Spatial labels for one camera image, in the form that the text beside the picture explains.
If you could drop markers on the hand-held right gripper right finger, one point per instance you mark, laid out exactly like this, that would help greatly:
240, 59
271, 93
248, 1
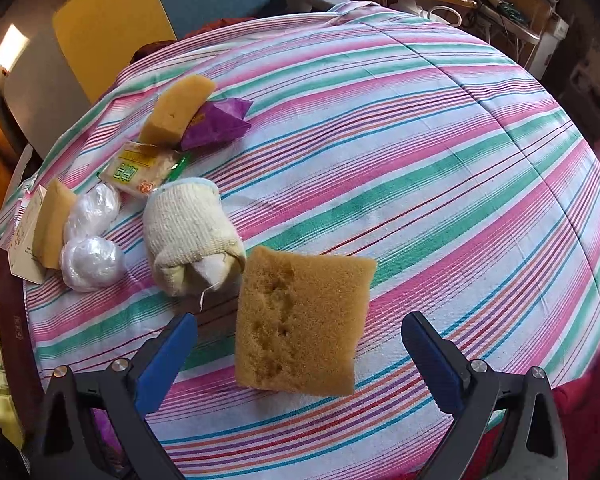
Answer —
432, 360

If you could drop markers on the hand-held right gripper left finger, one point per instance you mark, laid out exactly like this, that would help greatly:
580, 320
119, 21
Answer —
165, 360

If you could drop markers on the clear plastic wrap ball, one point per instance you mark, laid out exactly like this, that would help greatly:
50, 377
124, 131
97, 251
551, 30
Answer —
92, 207
92, 262

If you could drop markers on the white cloth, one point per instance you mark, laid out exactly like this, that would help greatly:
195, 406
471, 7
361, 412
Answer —
190, 230

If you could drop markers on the large yellow sponge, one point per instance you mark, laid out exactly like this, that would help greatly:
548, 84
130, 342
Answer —
300, 320

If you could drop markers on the gold metal tin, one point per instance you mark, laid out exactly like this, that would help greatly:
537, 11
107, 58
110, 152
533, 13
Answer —
10, 340

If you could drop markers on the white cardboard box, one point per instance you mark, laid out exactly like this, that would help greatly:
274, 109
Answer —
22, 245

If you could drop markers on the yellow green snack packet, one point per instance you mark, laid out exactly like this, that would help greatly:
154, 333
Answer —
137, 167

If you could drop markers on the purple snack packet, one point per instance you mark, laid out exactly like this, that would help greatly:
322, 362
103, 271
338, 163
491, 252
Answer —
215, 120

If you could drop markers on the red garment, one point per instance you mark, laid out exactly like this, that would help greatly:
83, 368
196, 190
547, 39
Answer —
590, 410

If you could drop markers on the dark red cloth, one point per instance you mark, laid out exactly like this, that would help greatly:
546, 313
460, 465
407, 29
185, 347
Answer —
220, 27

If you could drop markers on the grey yellow blue headboard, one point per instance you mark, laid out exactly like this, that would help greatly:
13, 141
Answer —
110, 25

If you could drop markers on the cluttered storage shelf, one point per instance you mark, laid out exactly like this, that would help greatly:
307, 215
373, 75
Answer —
525, 15

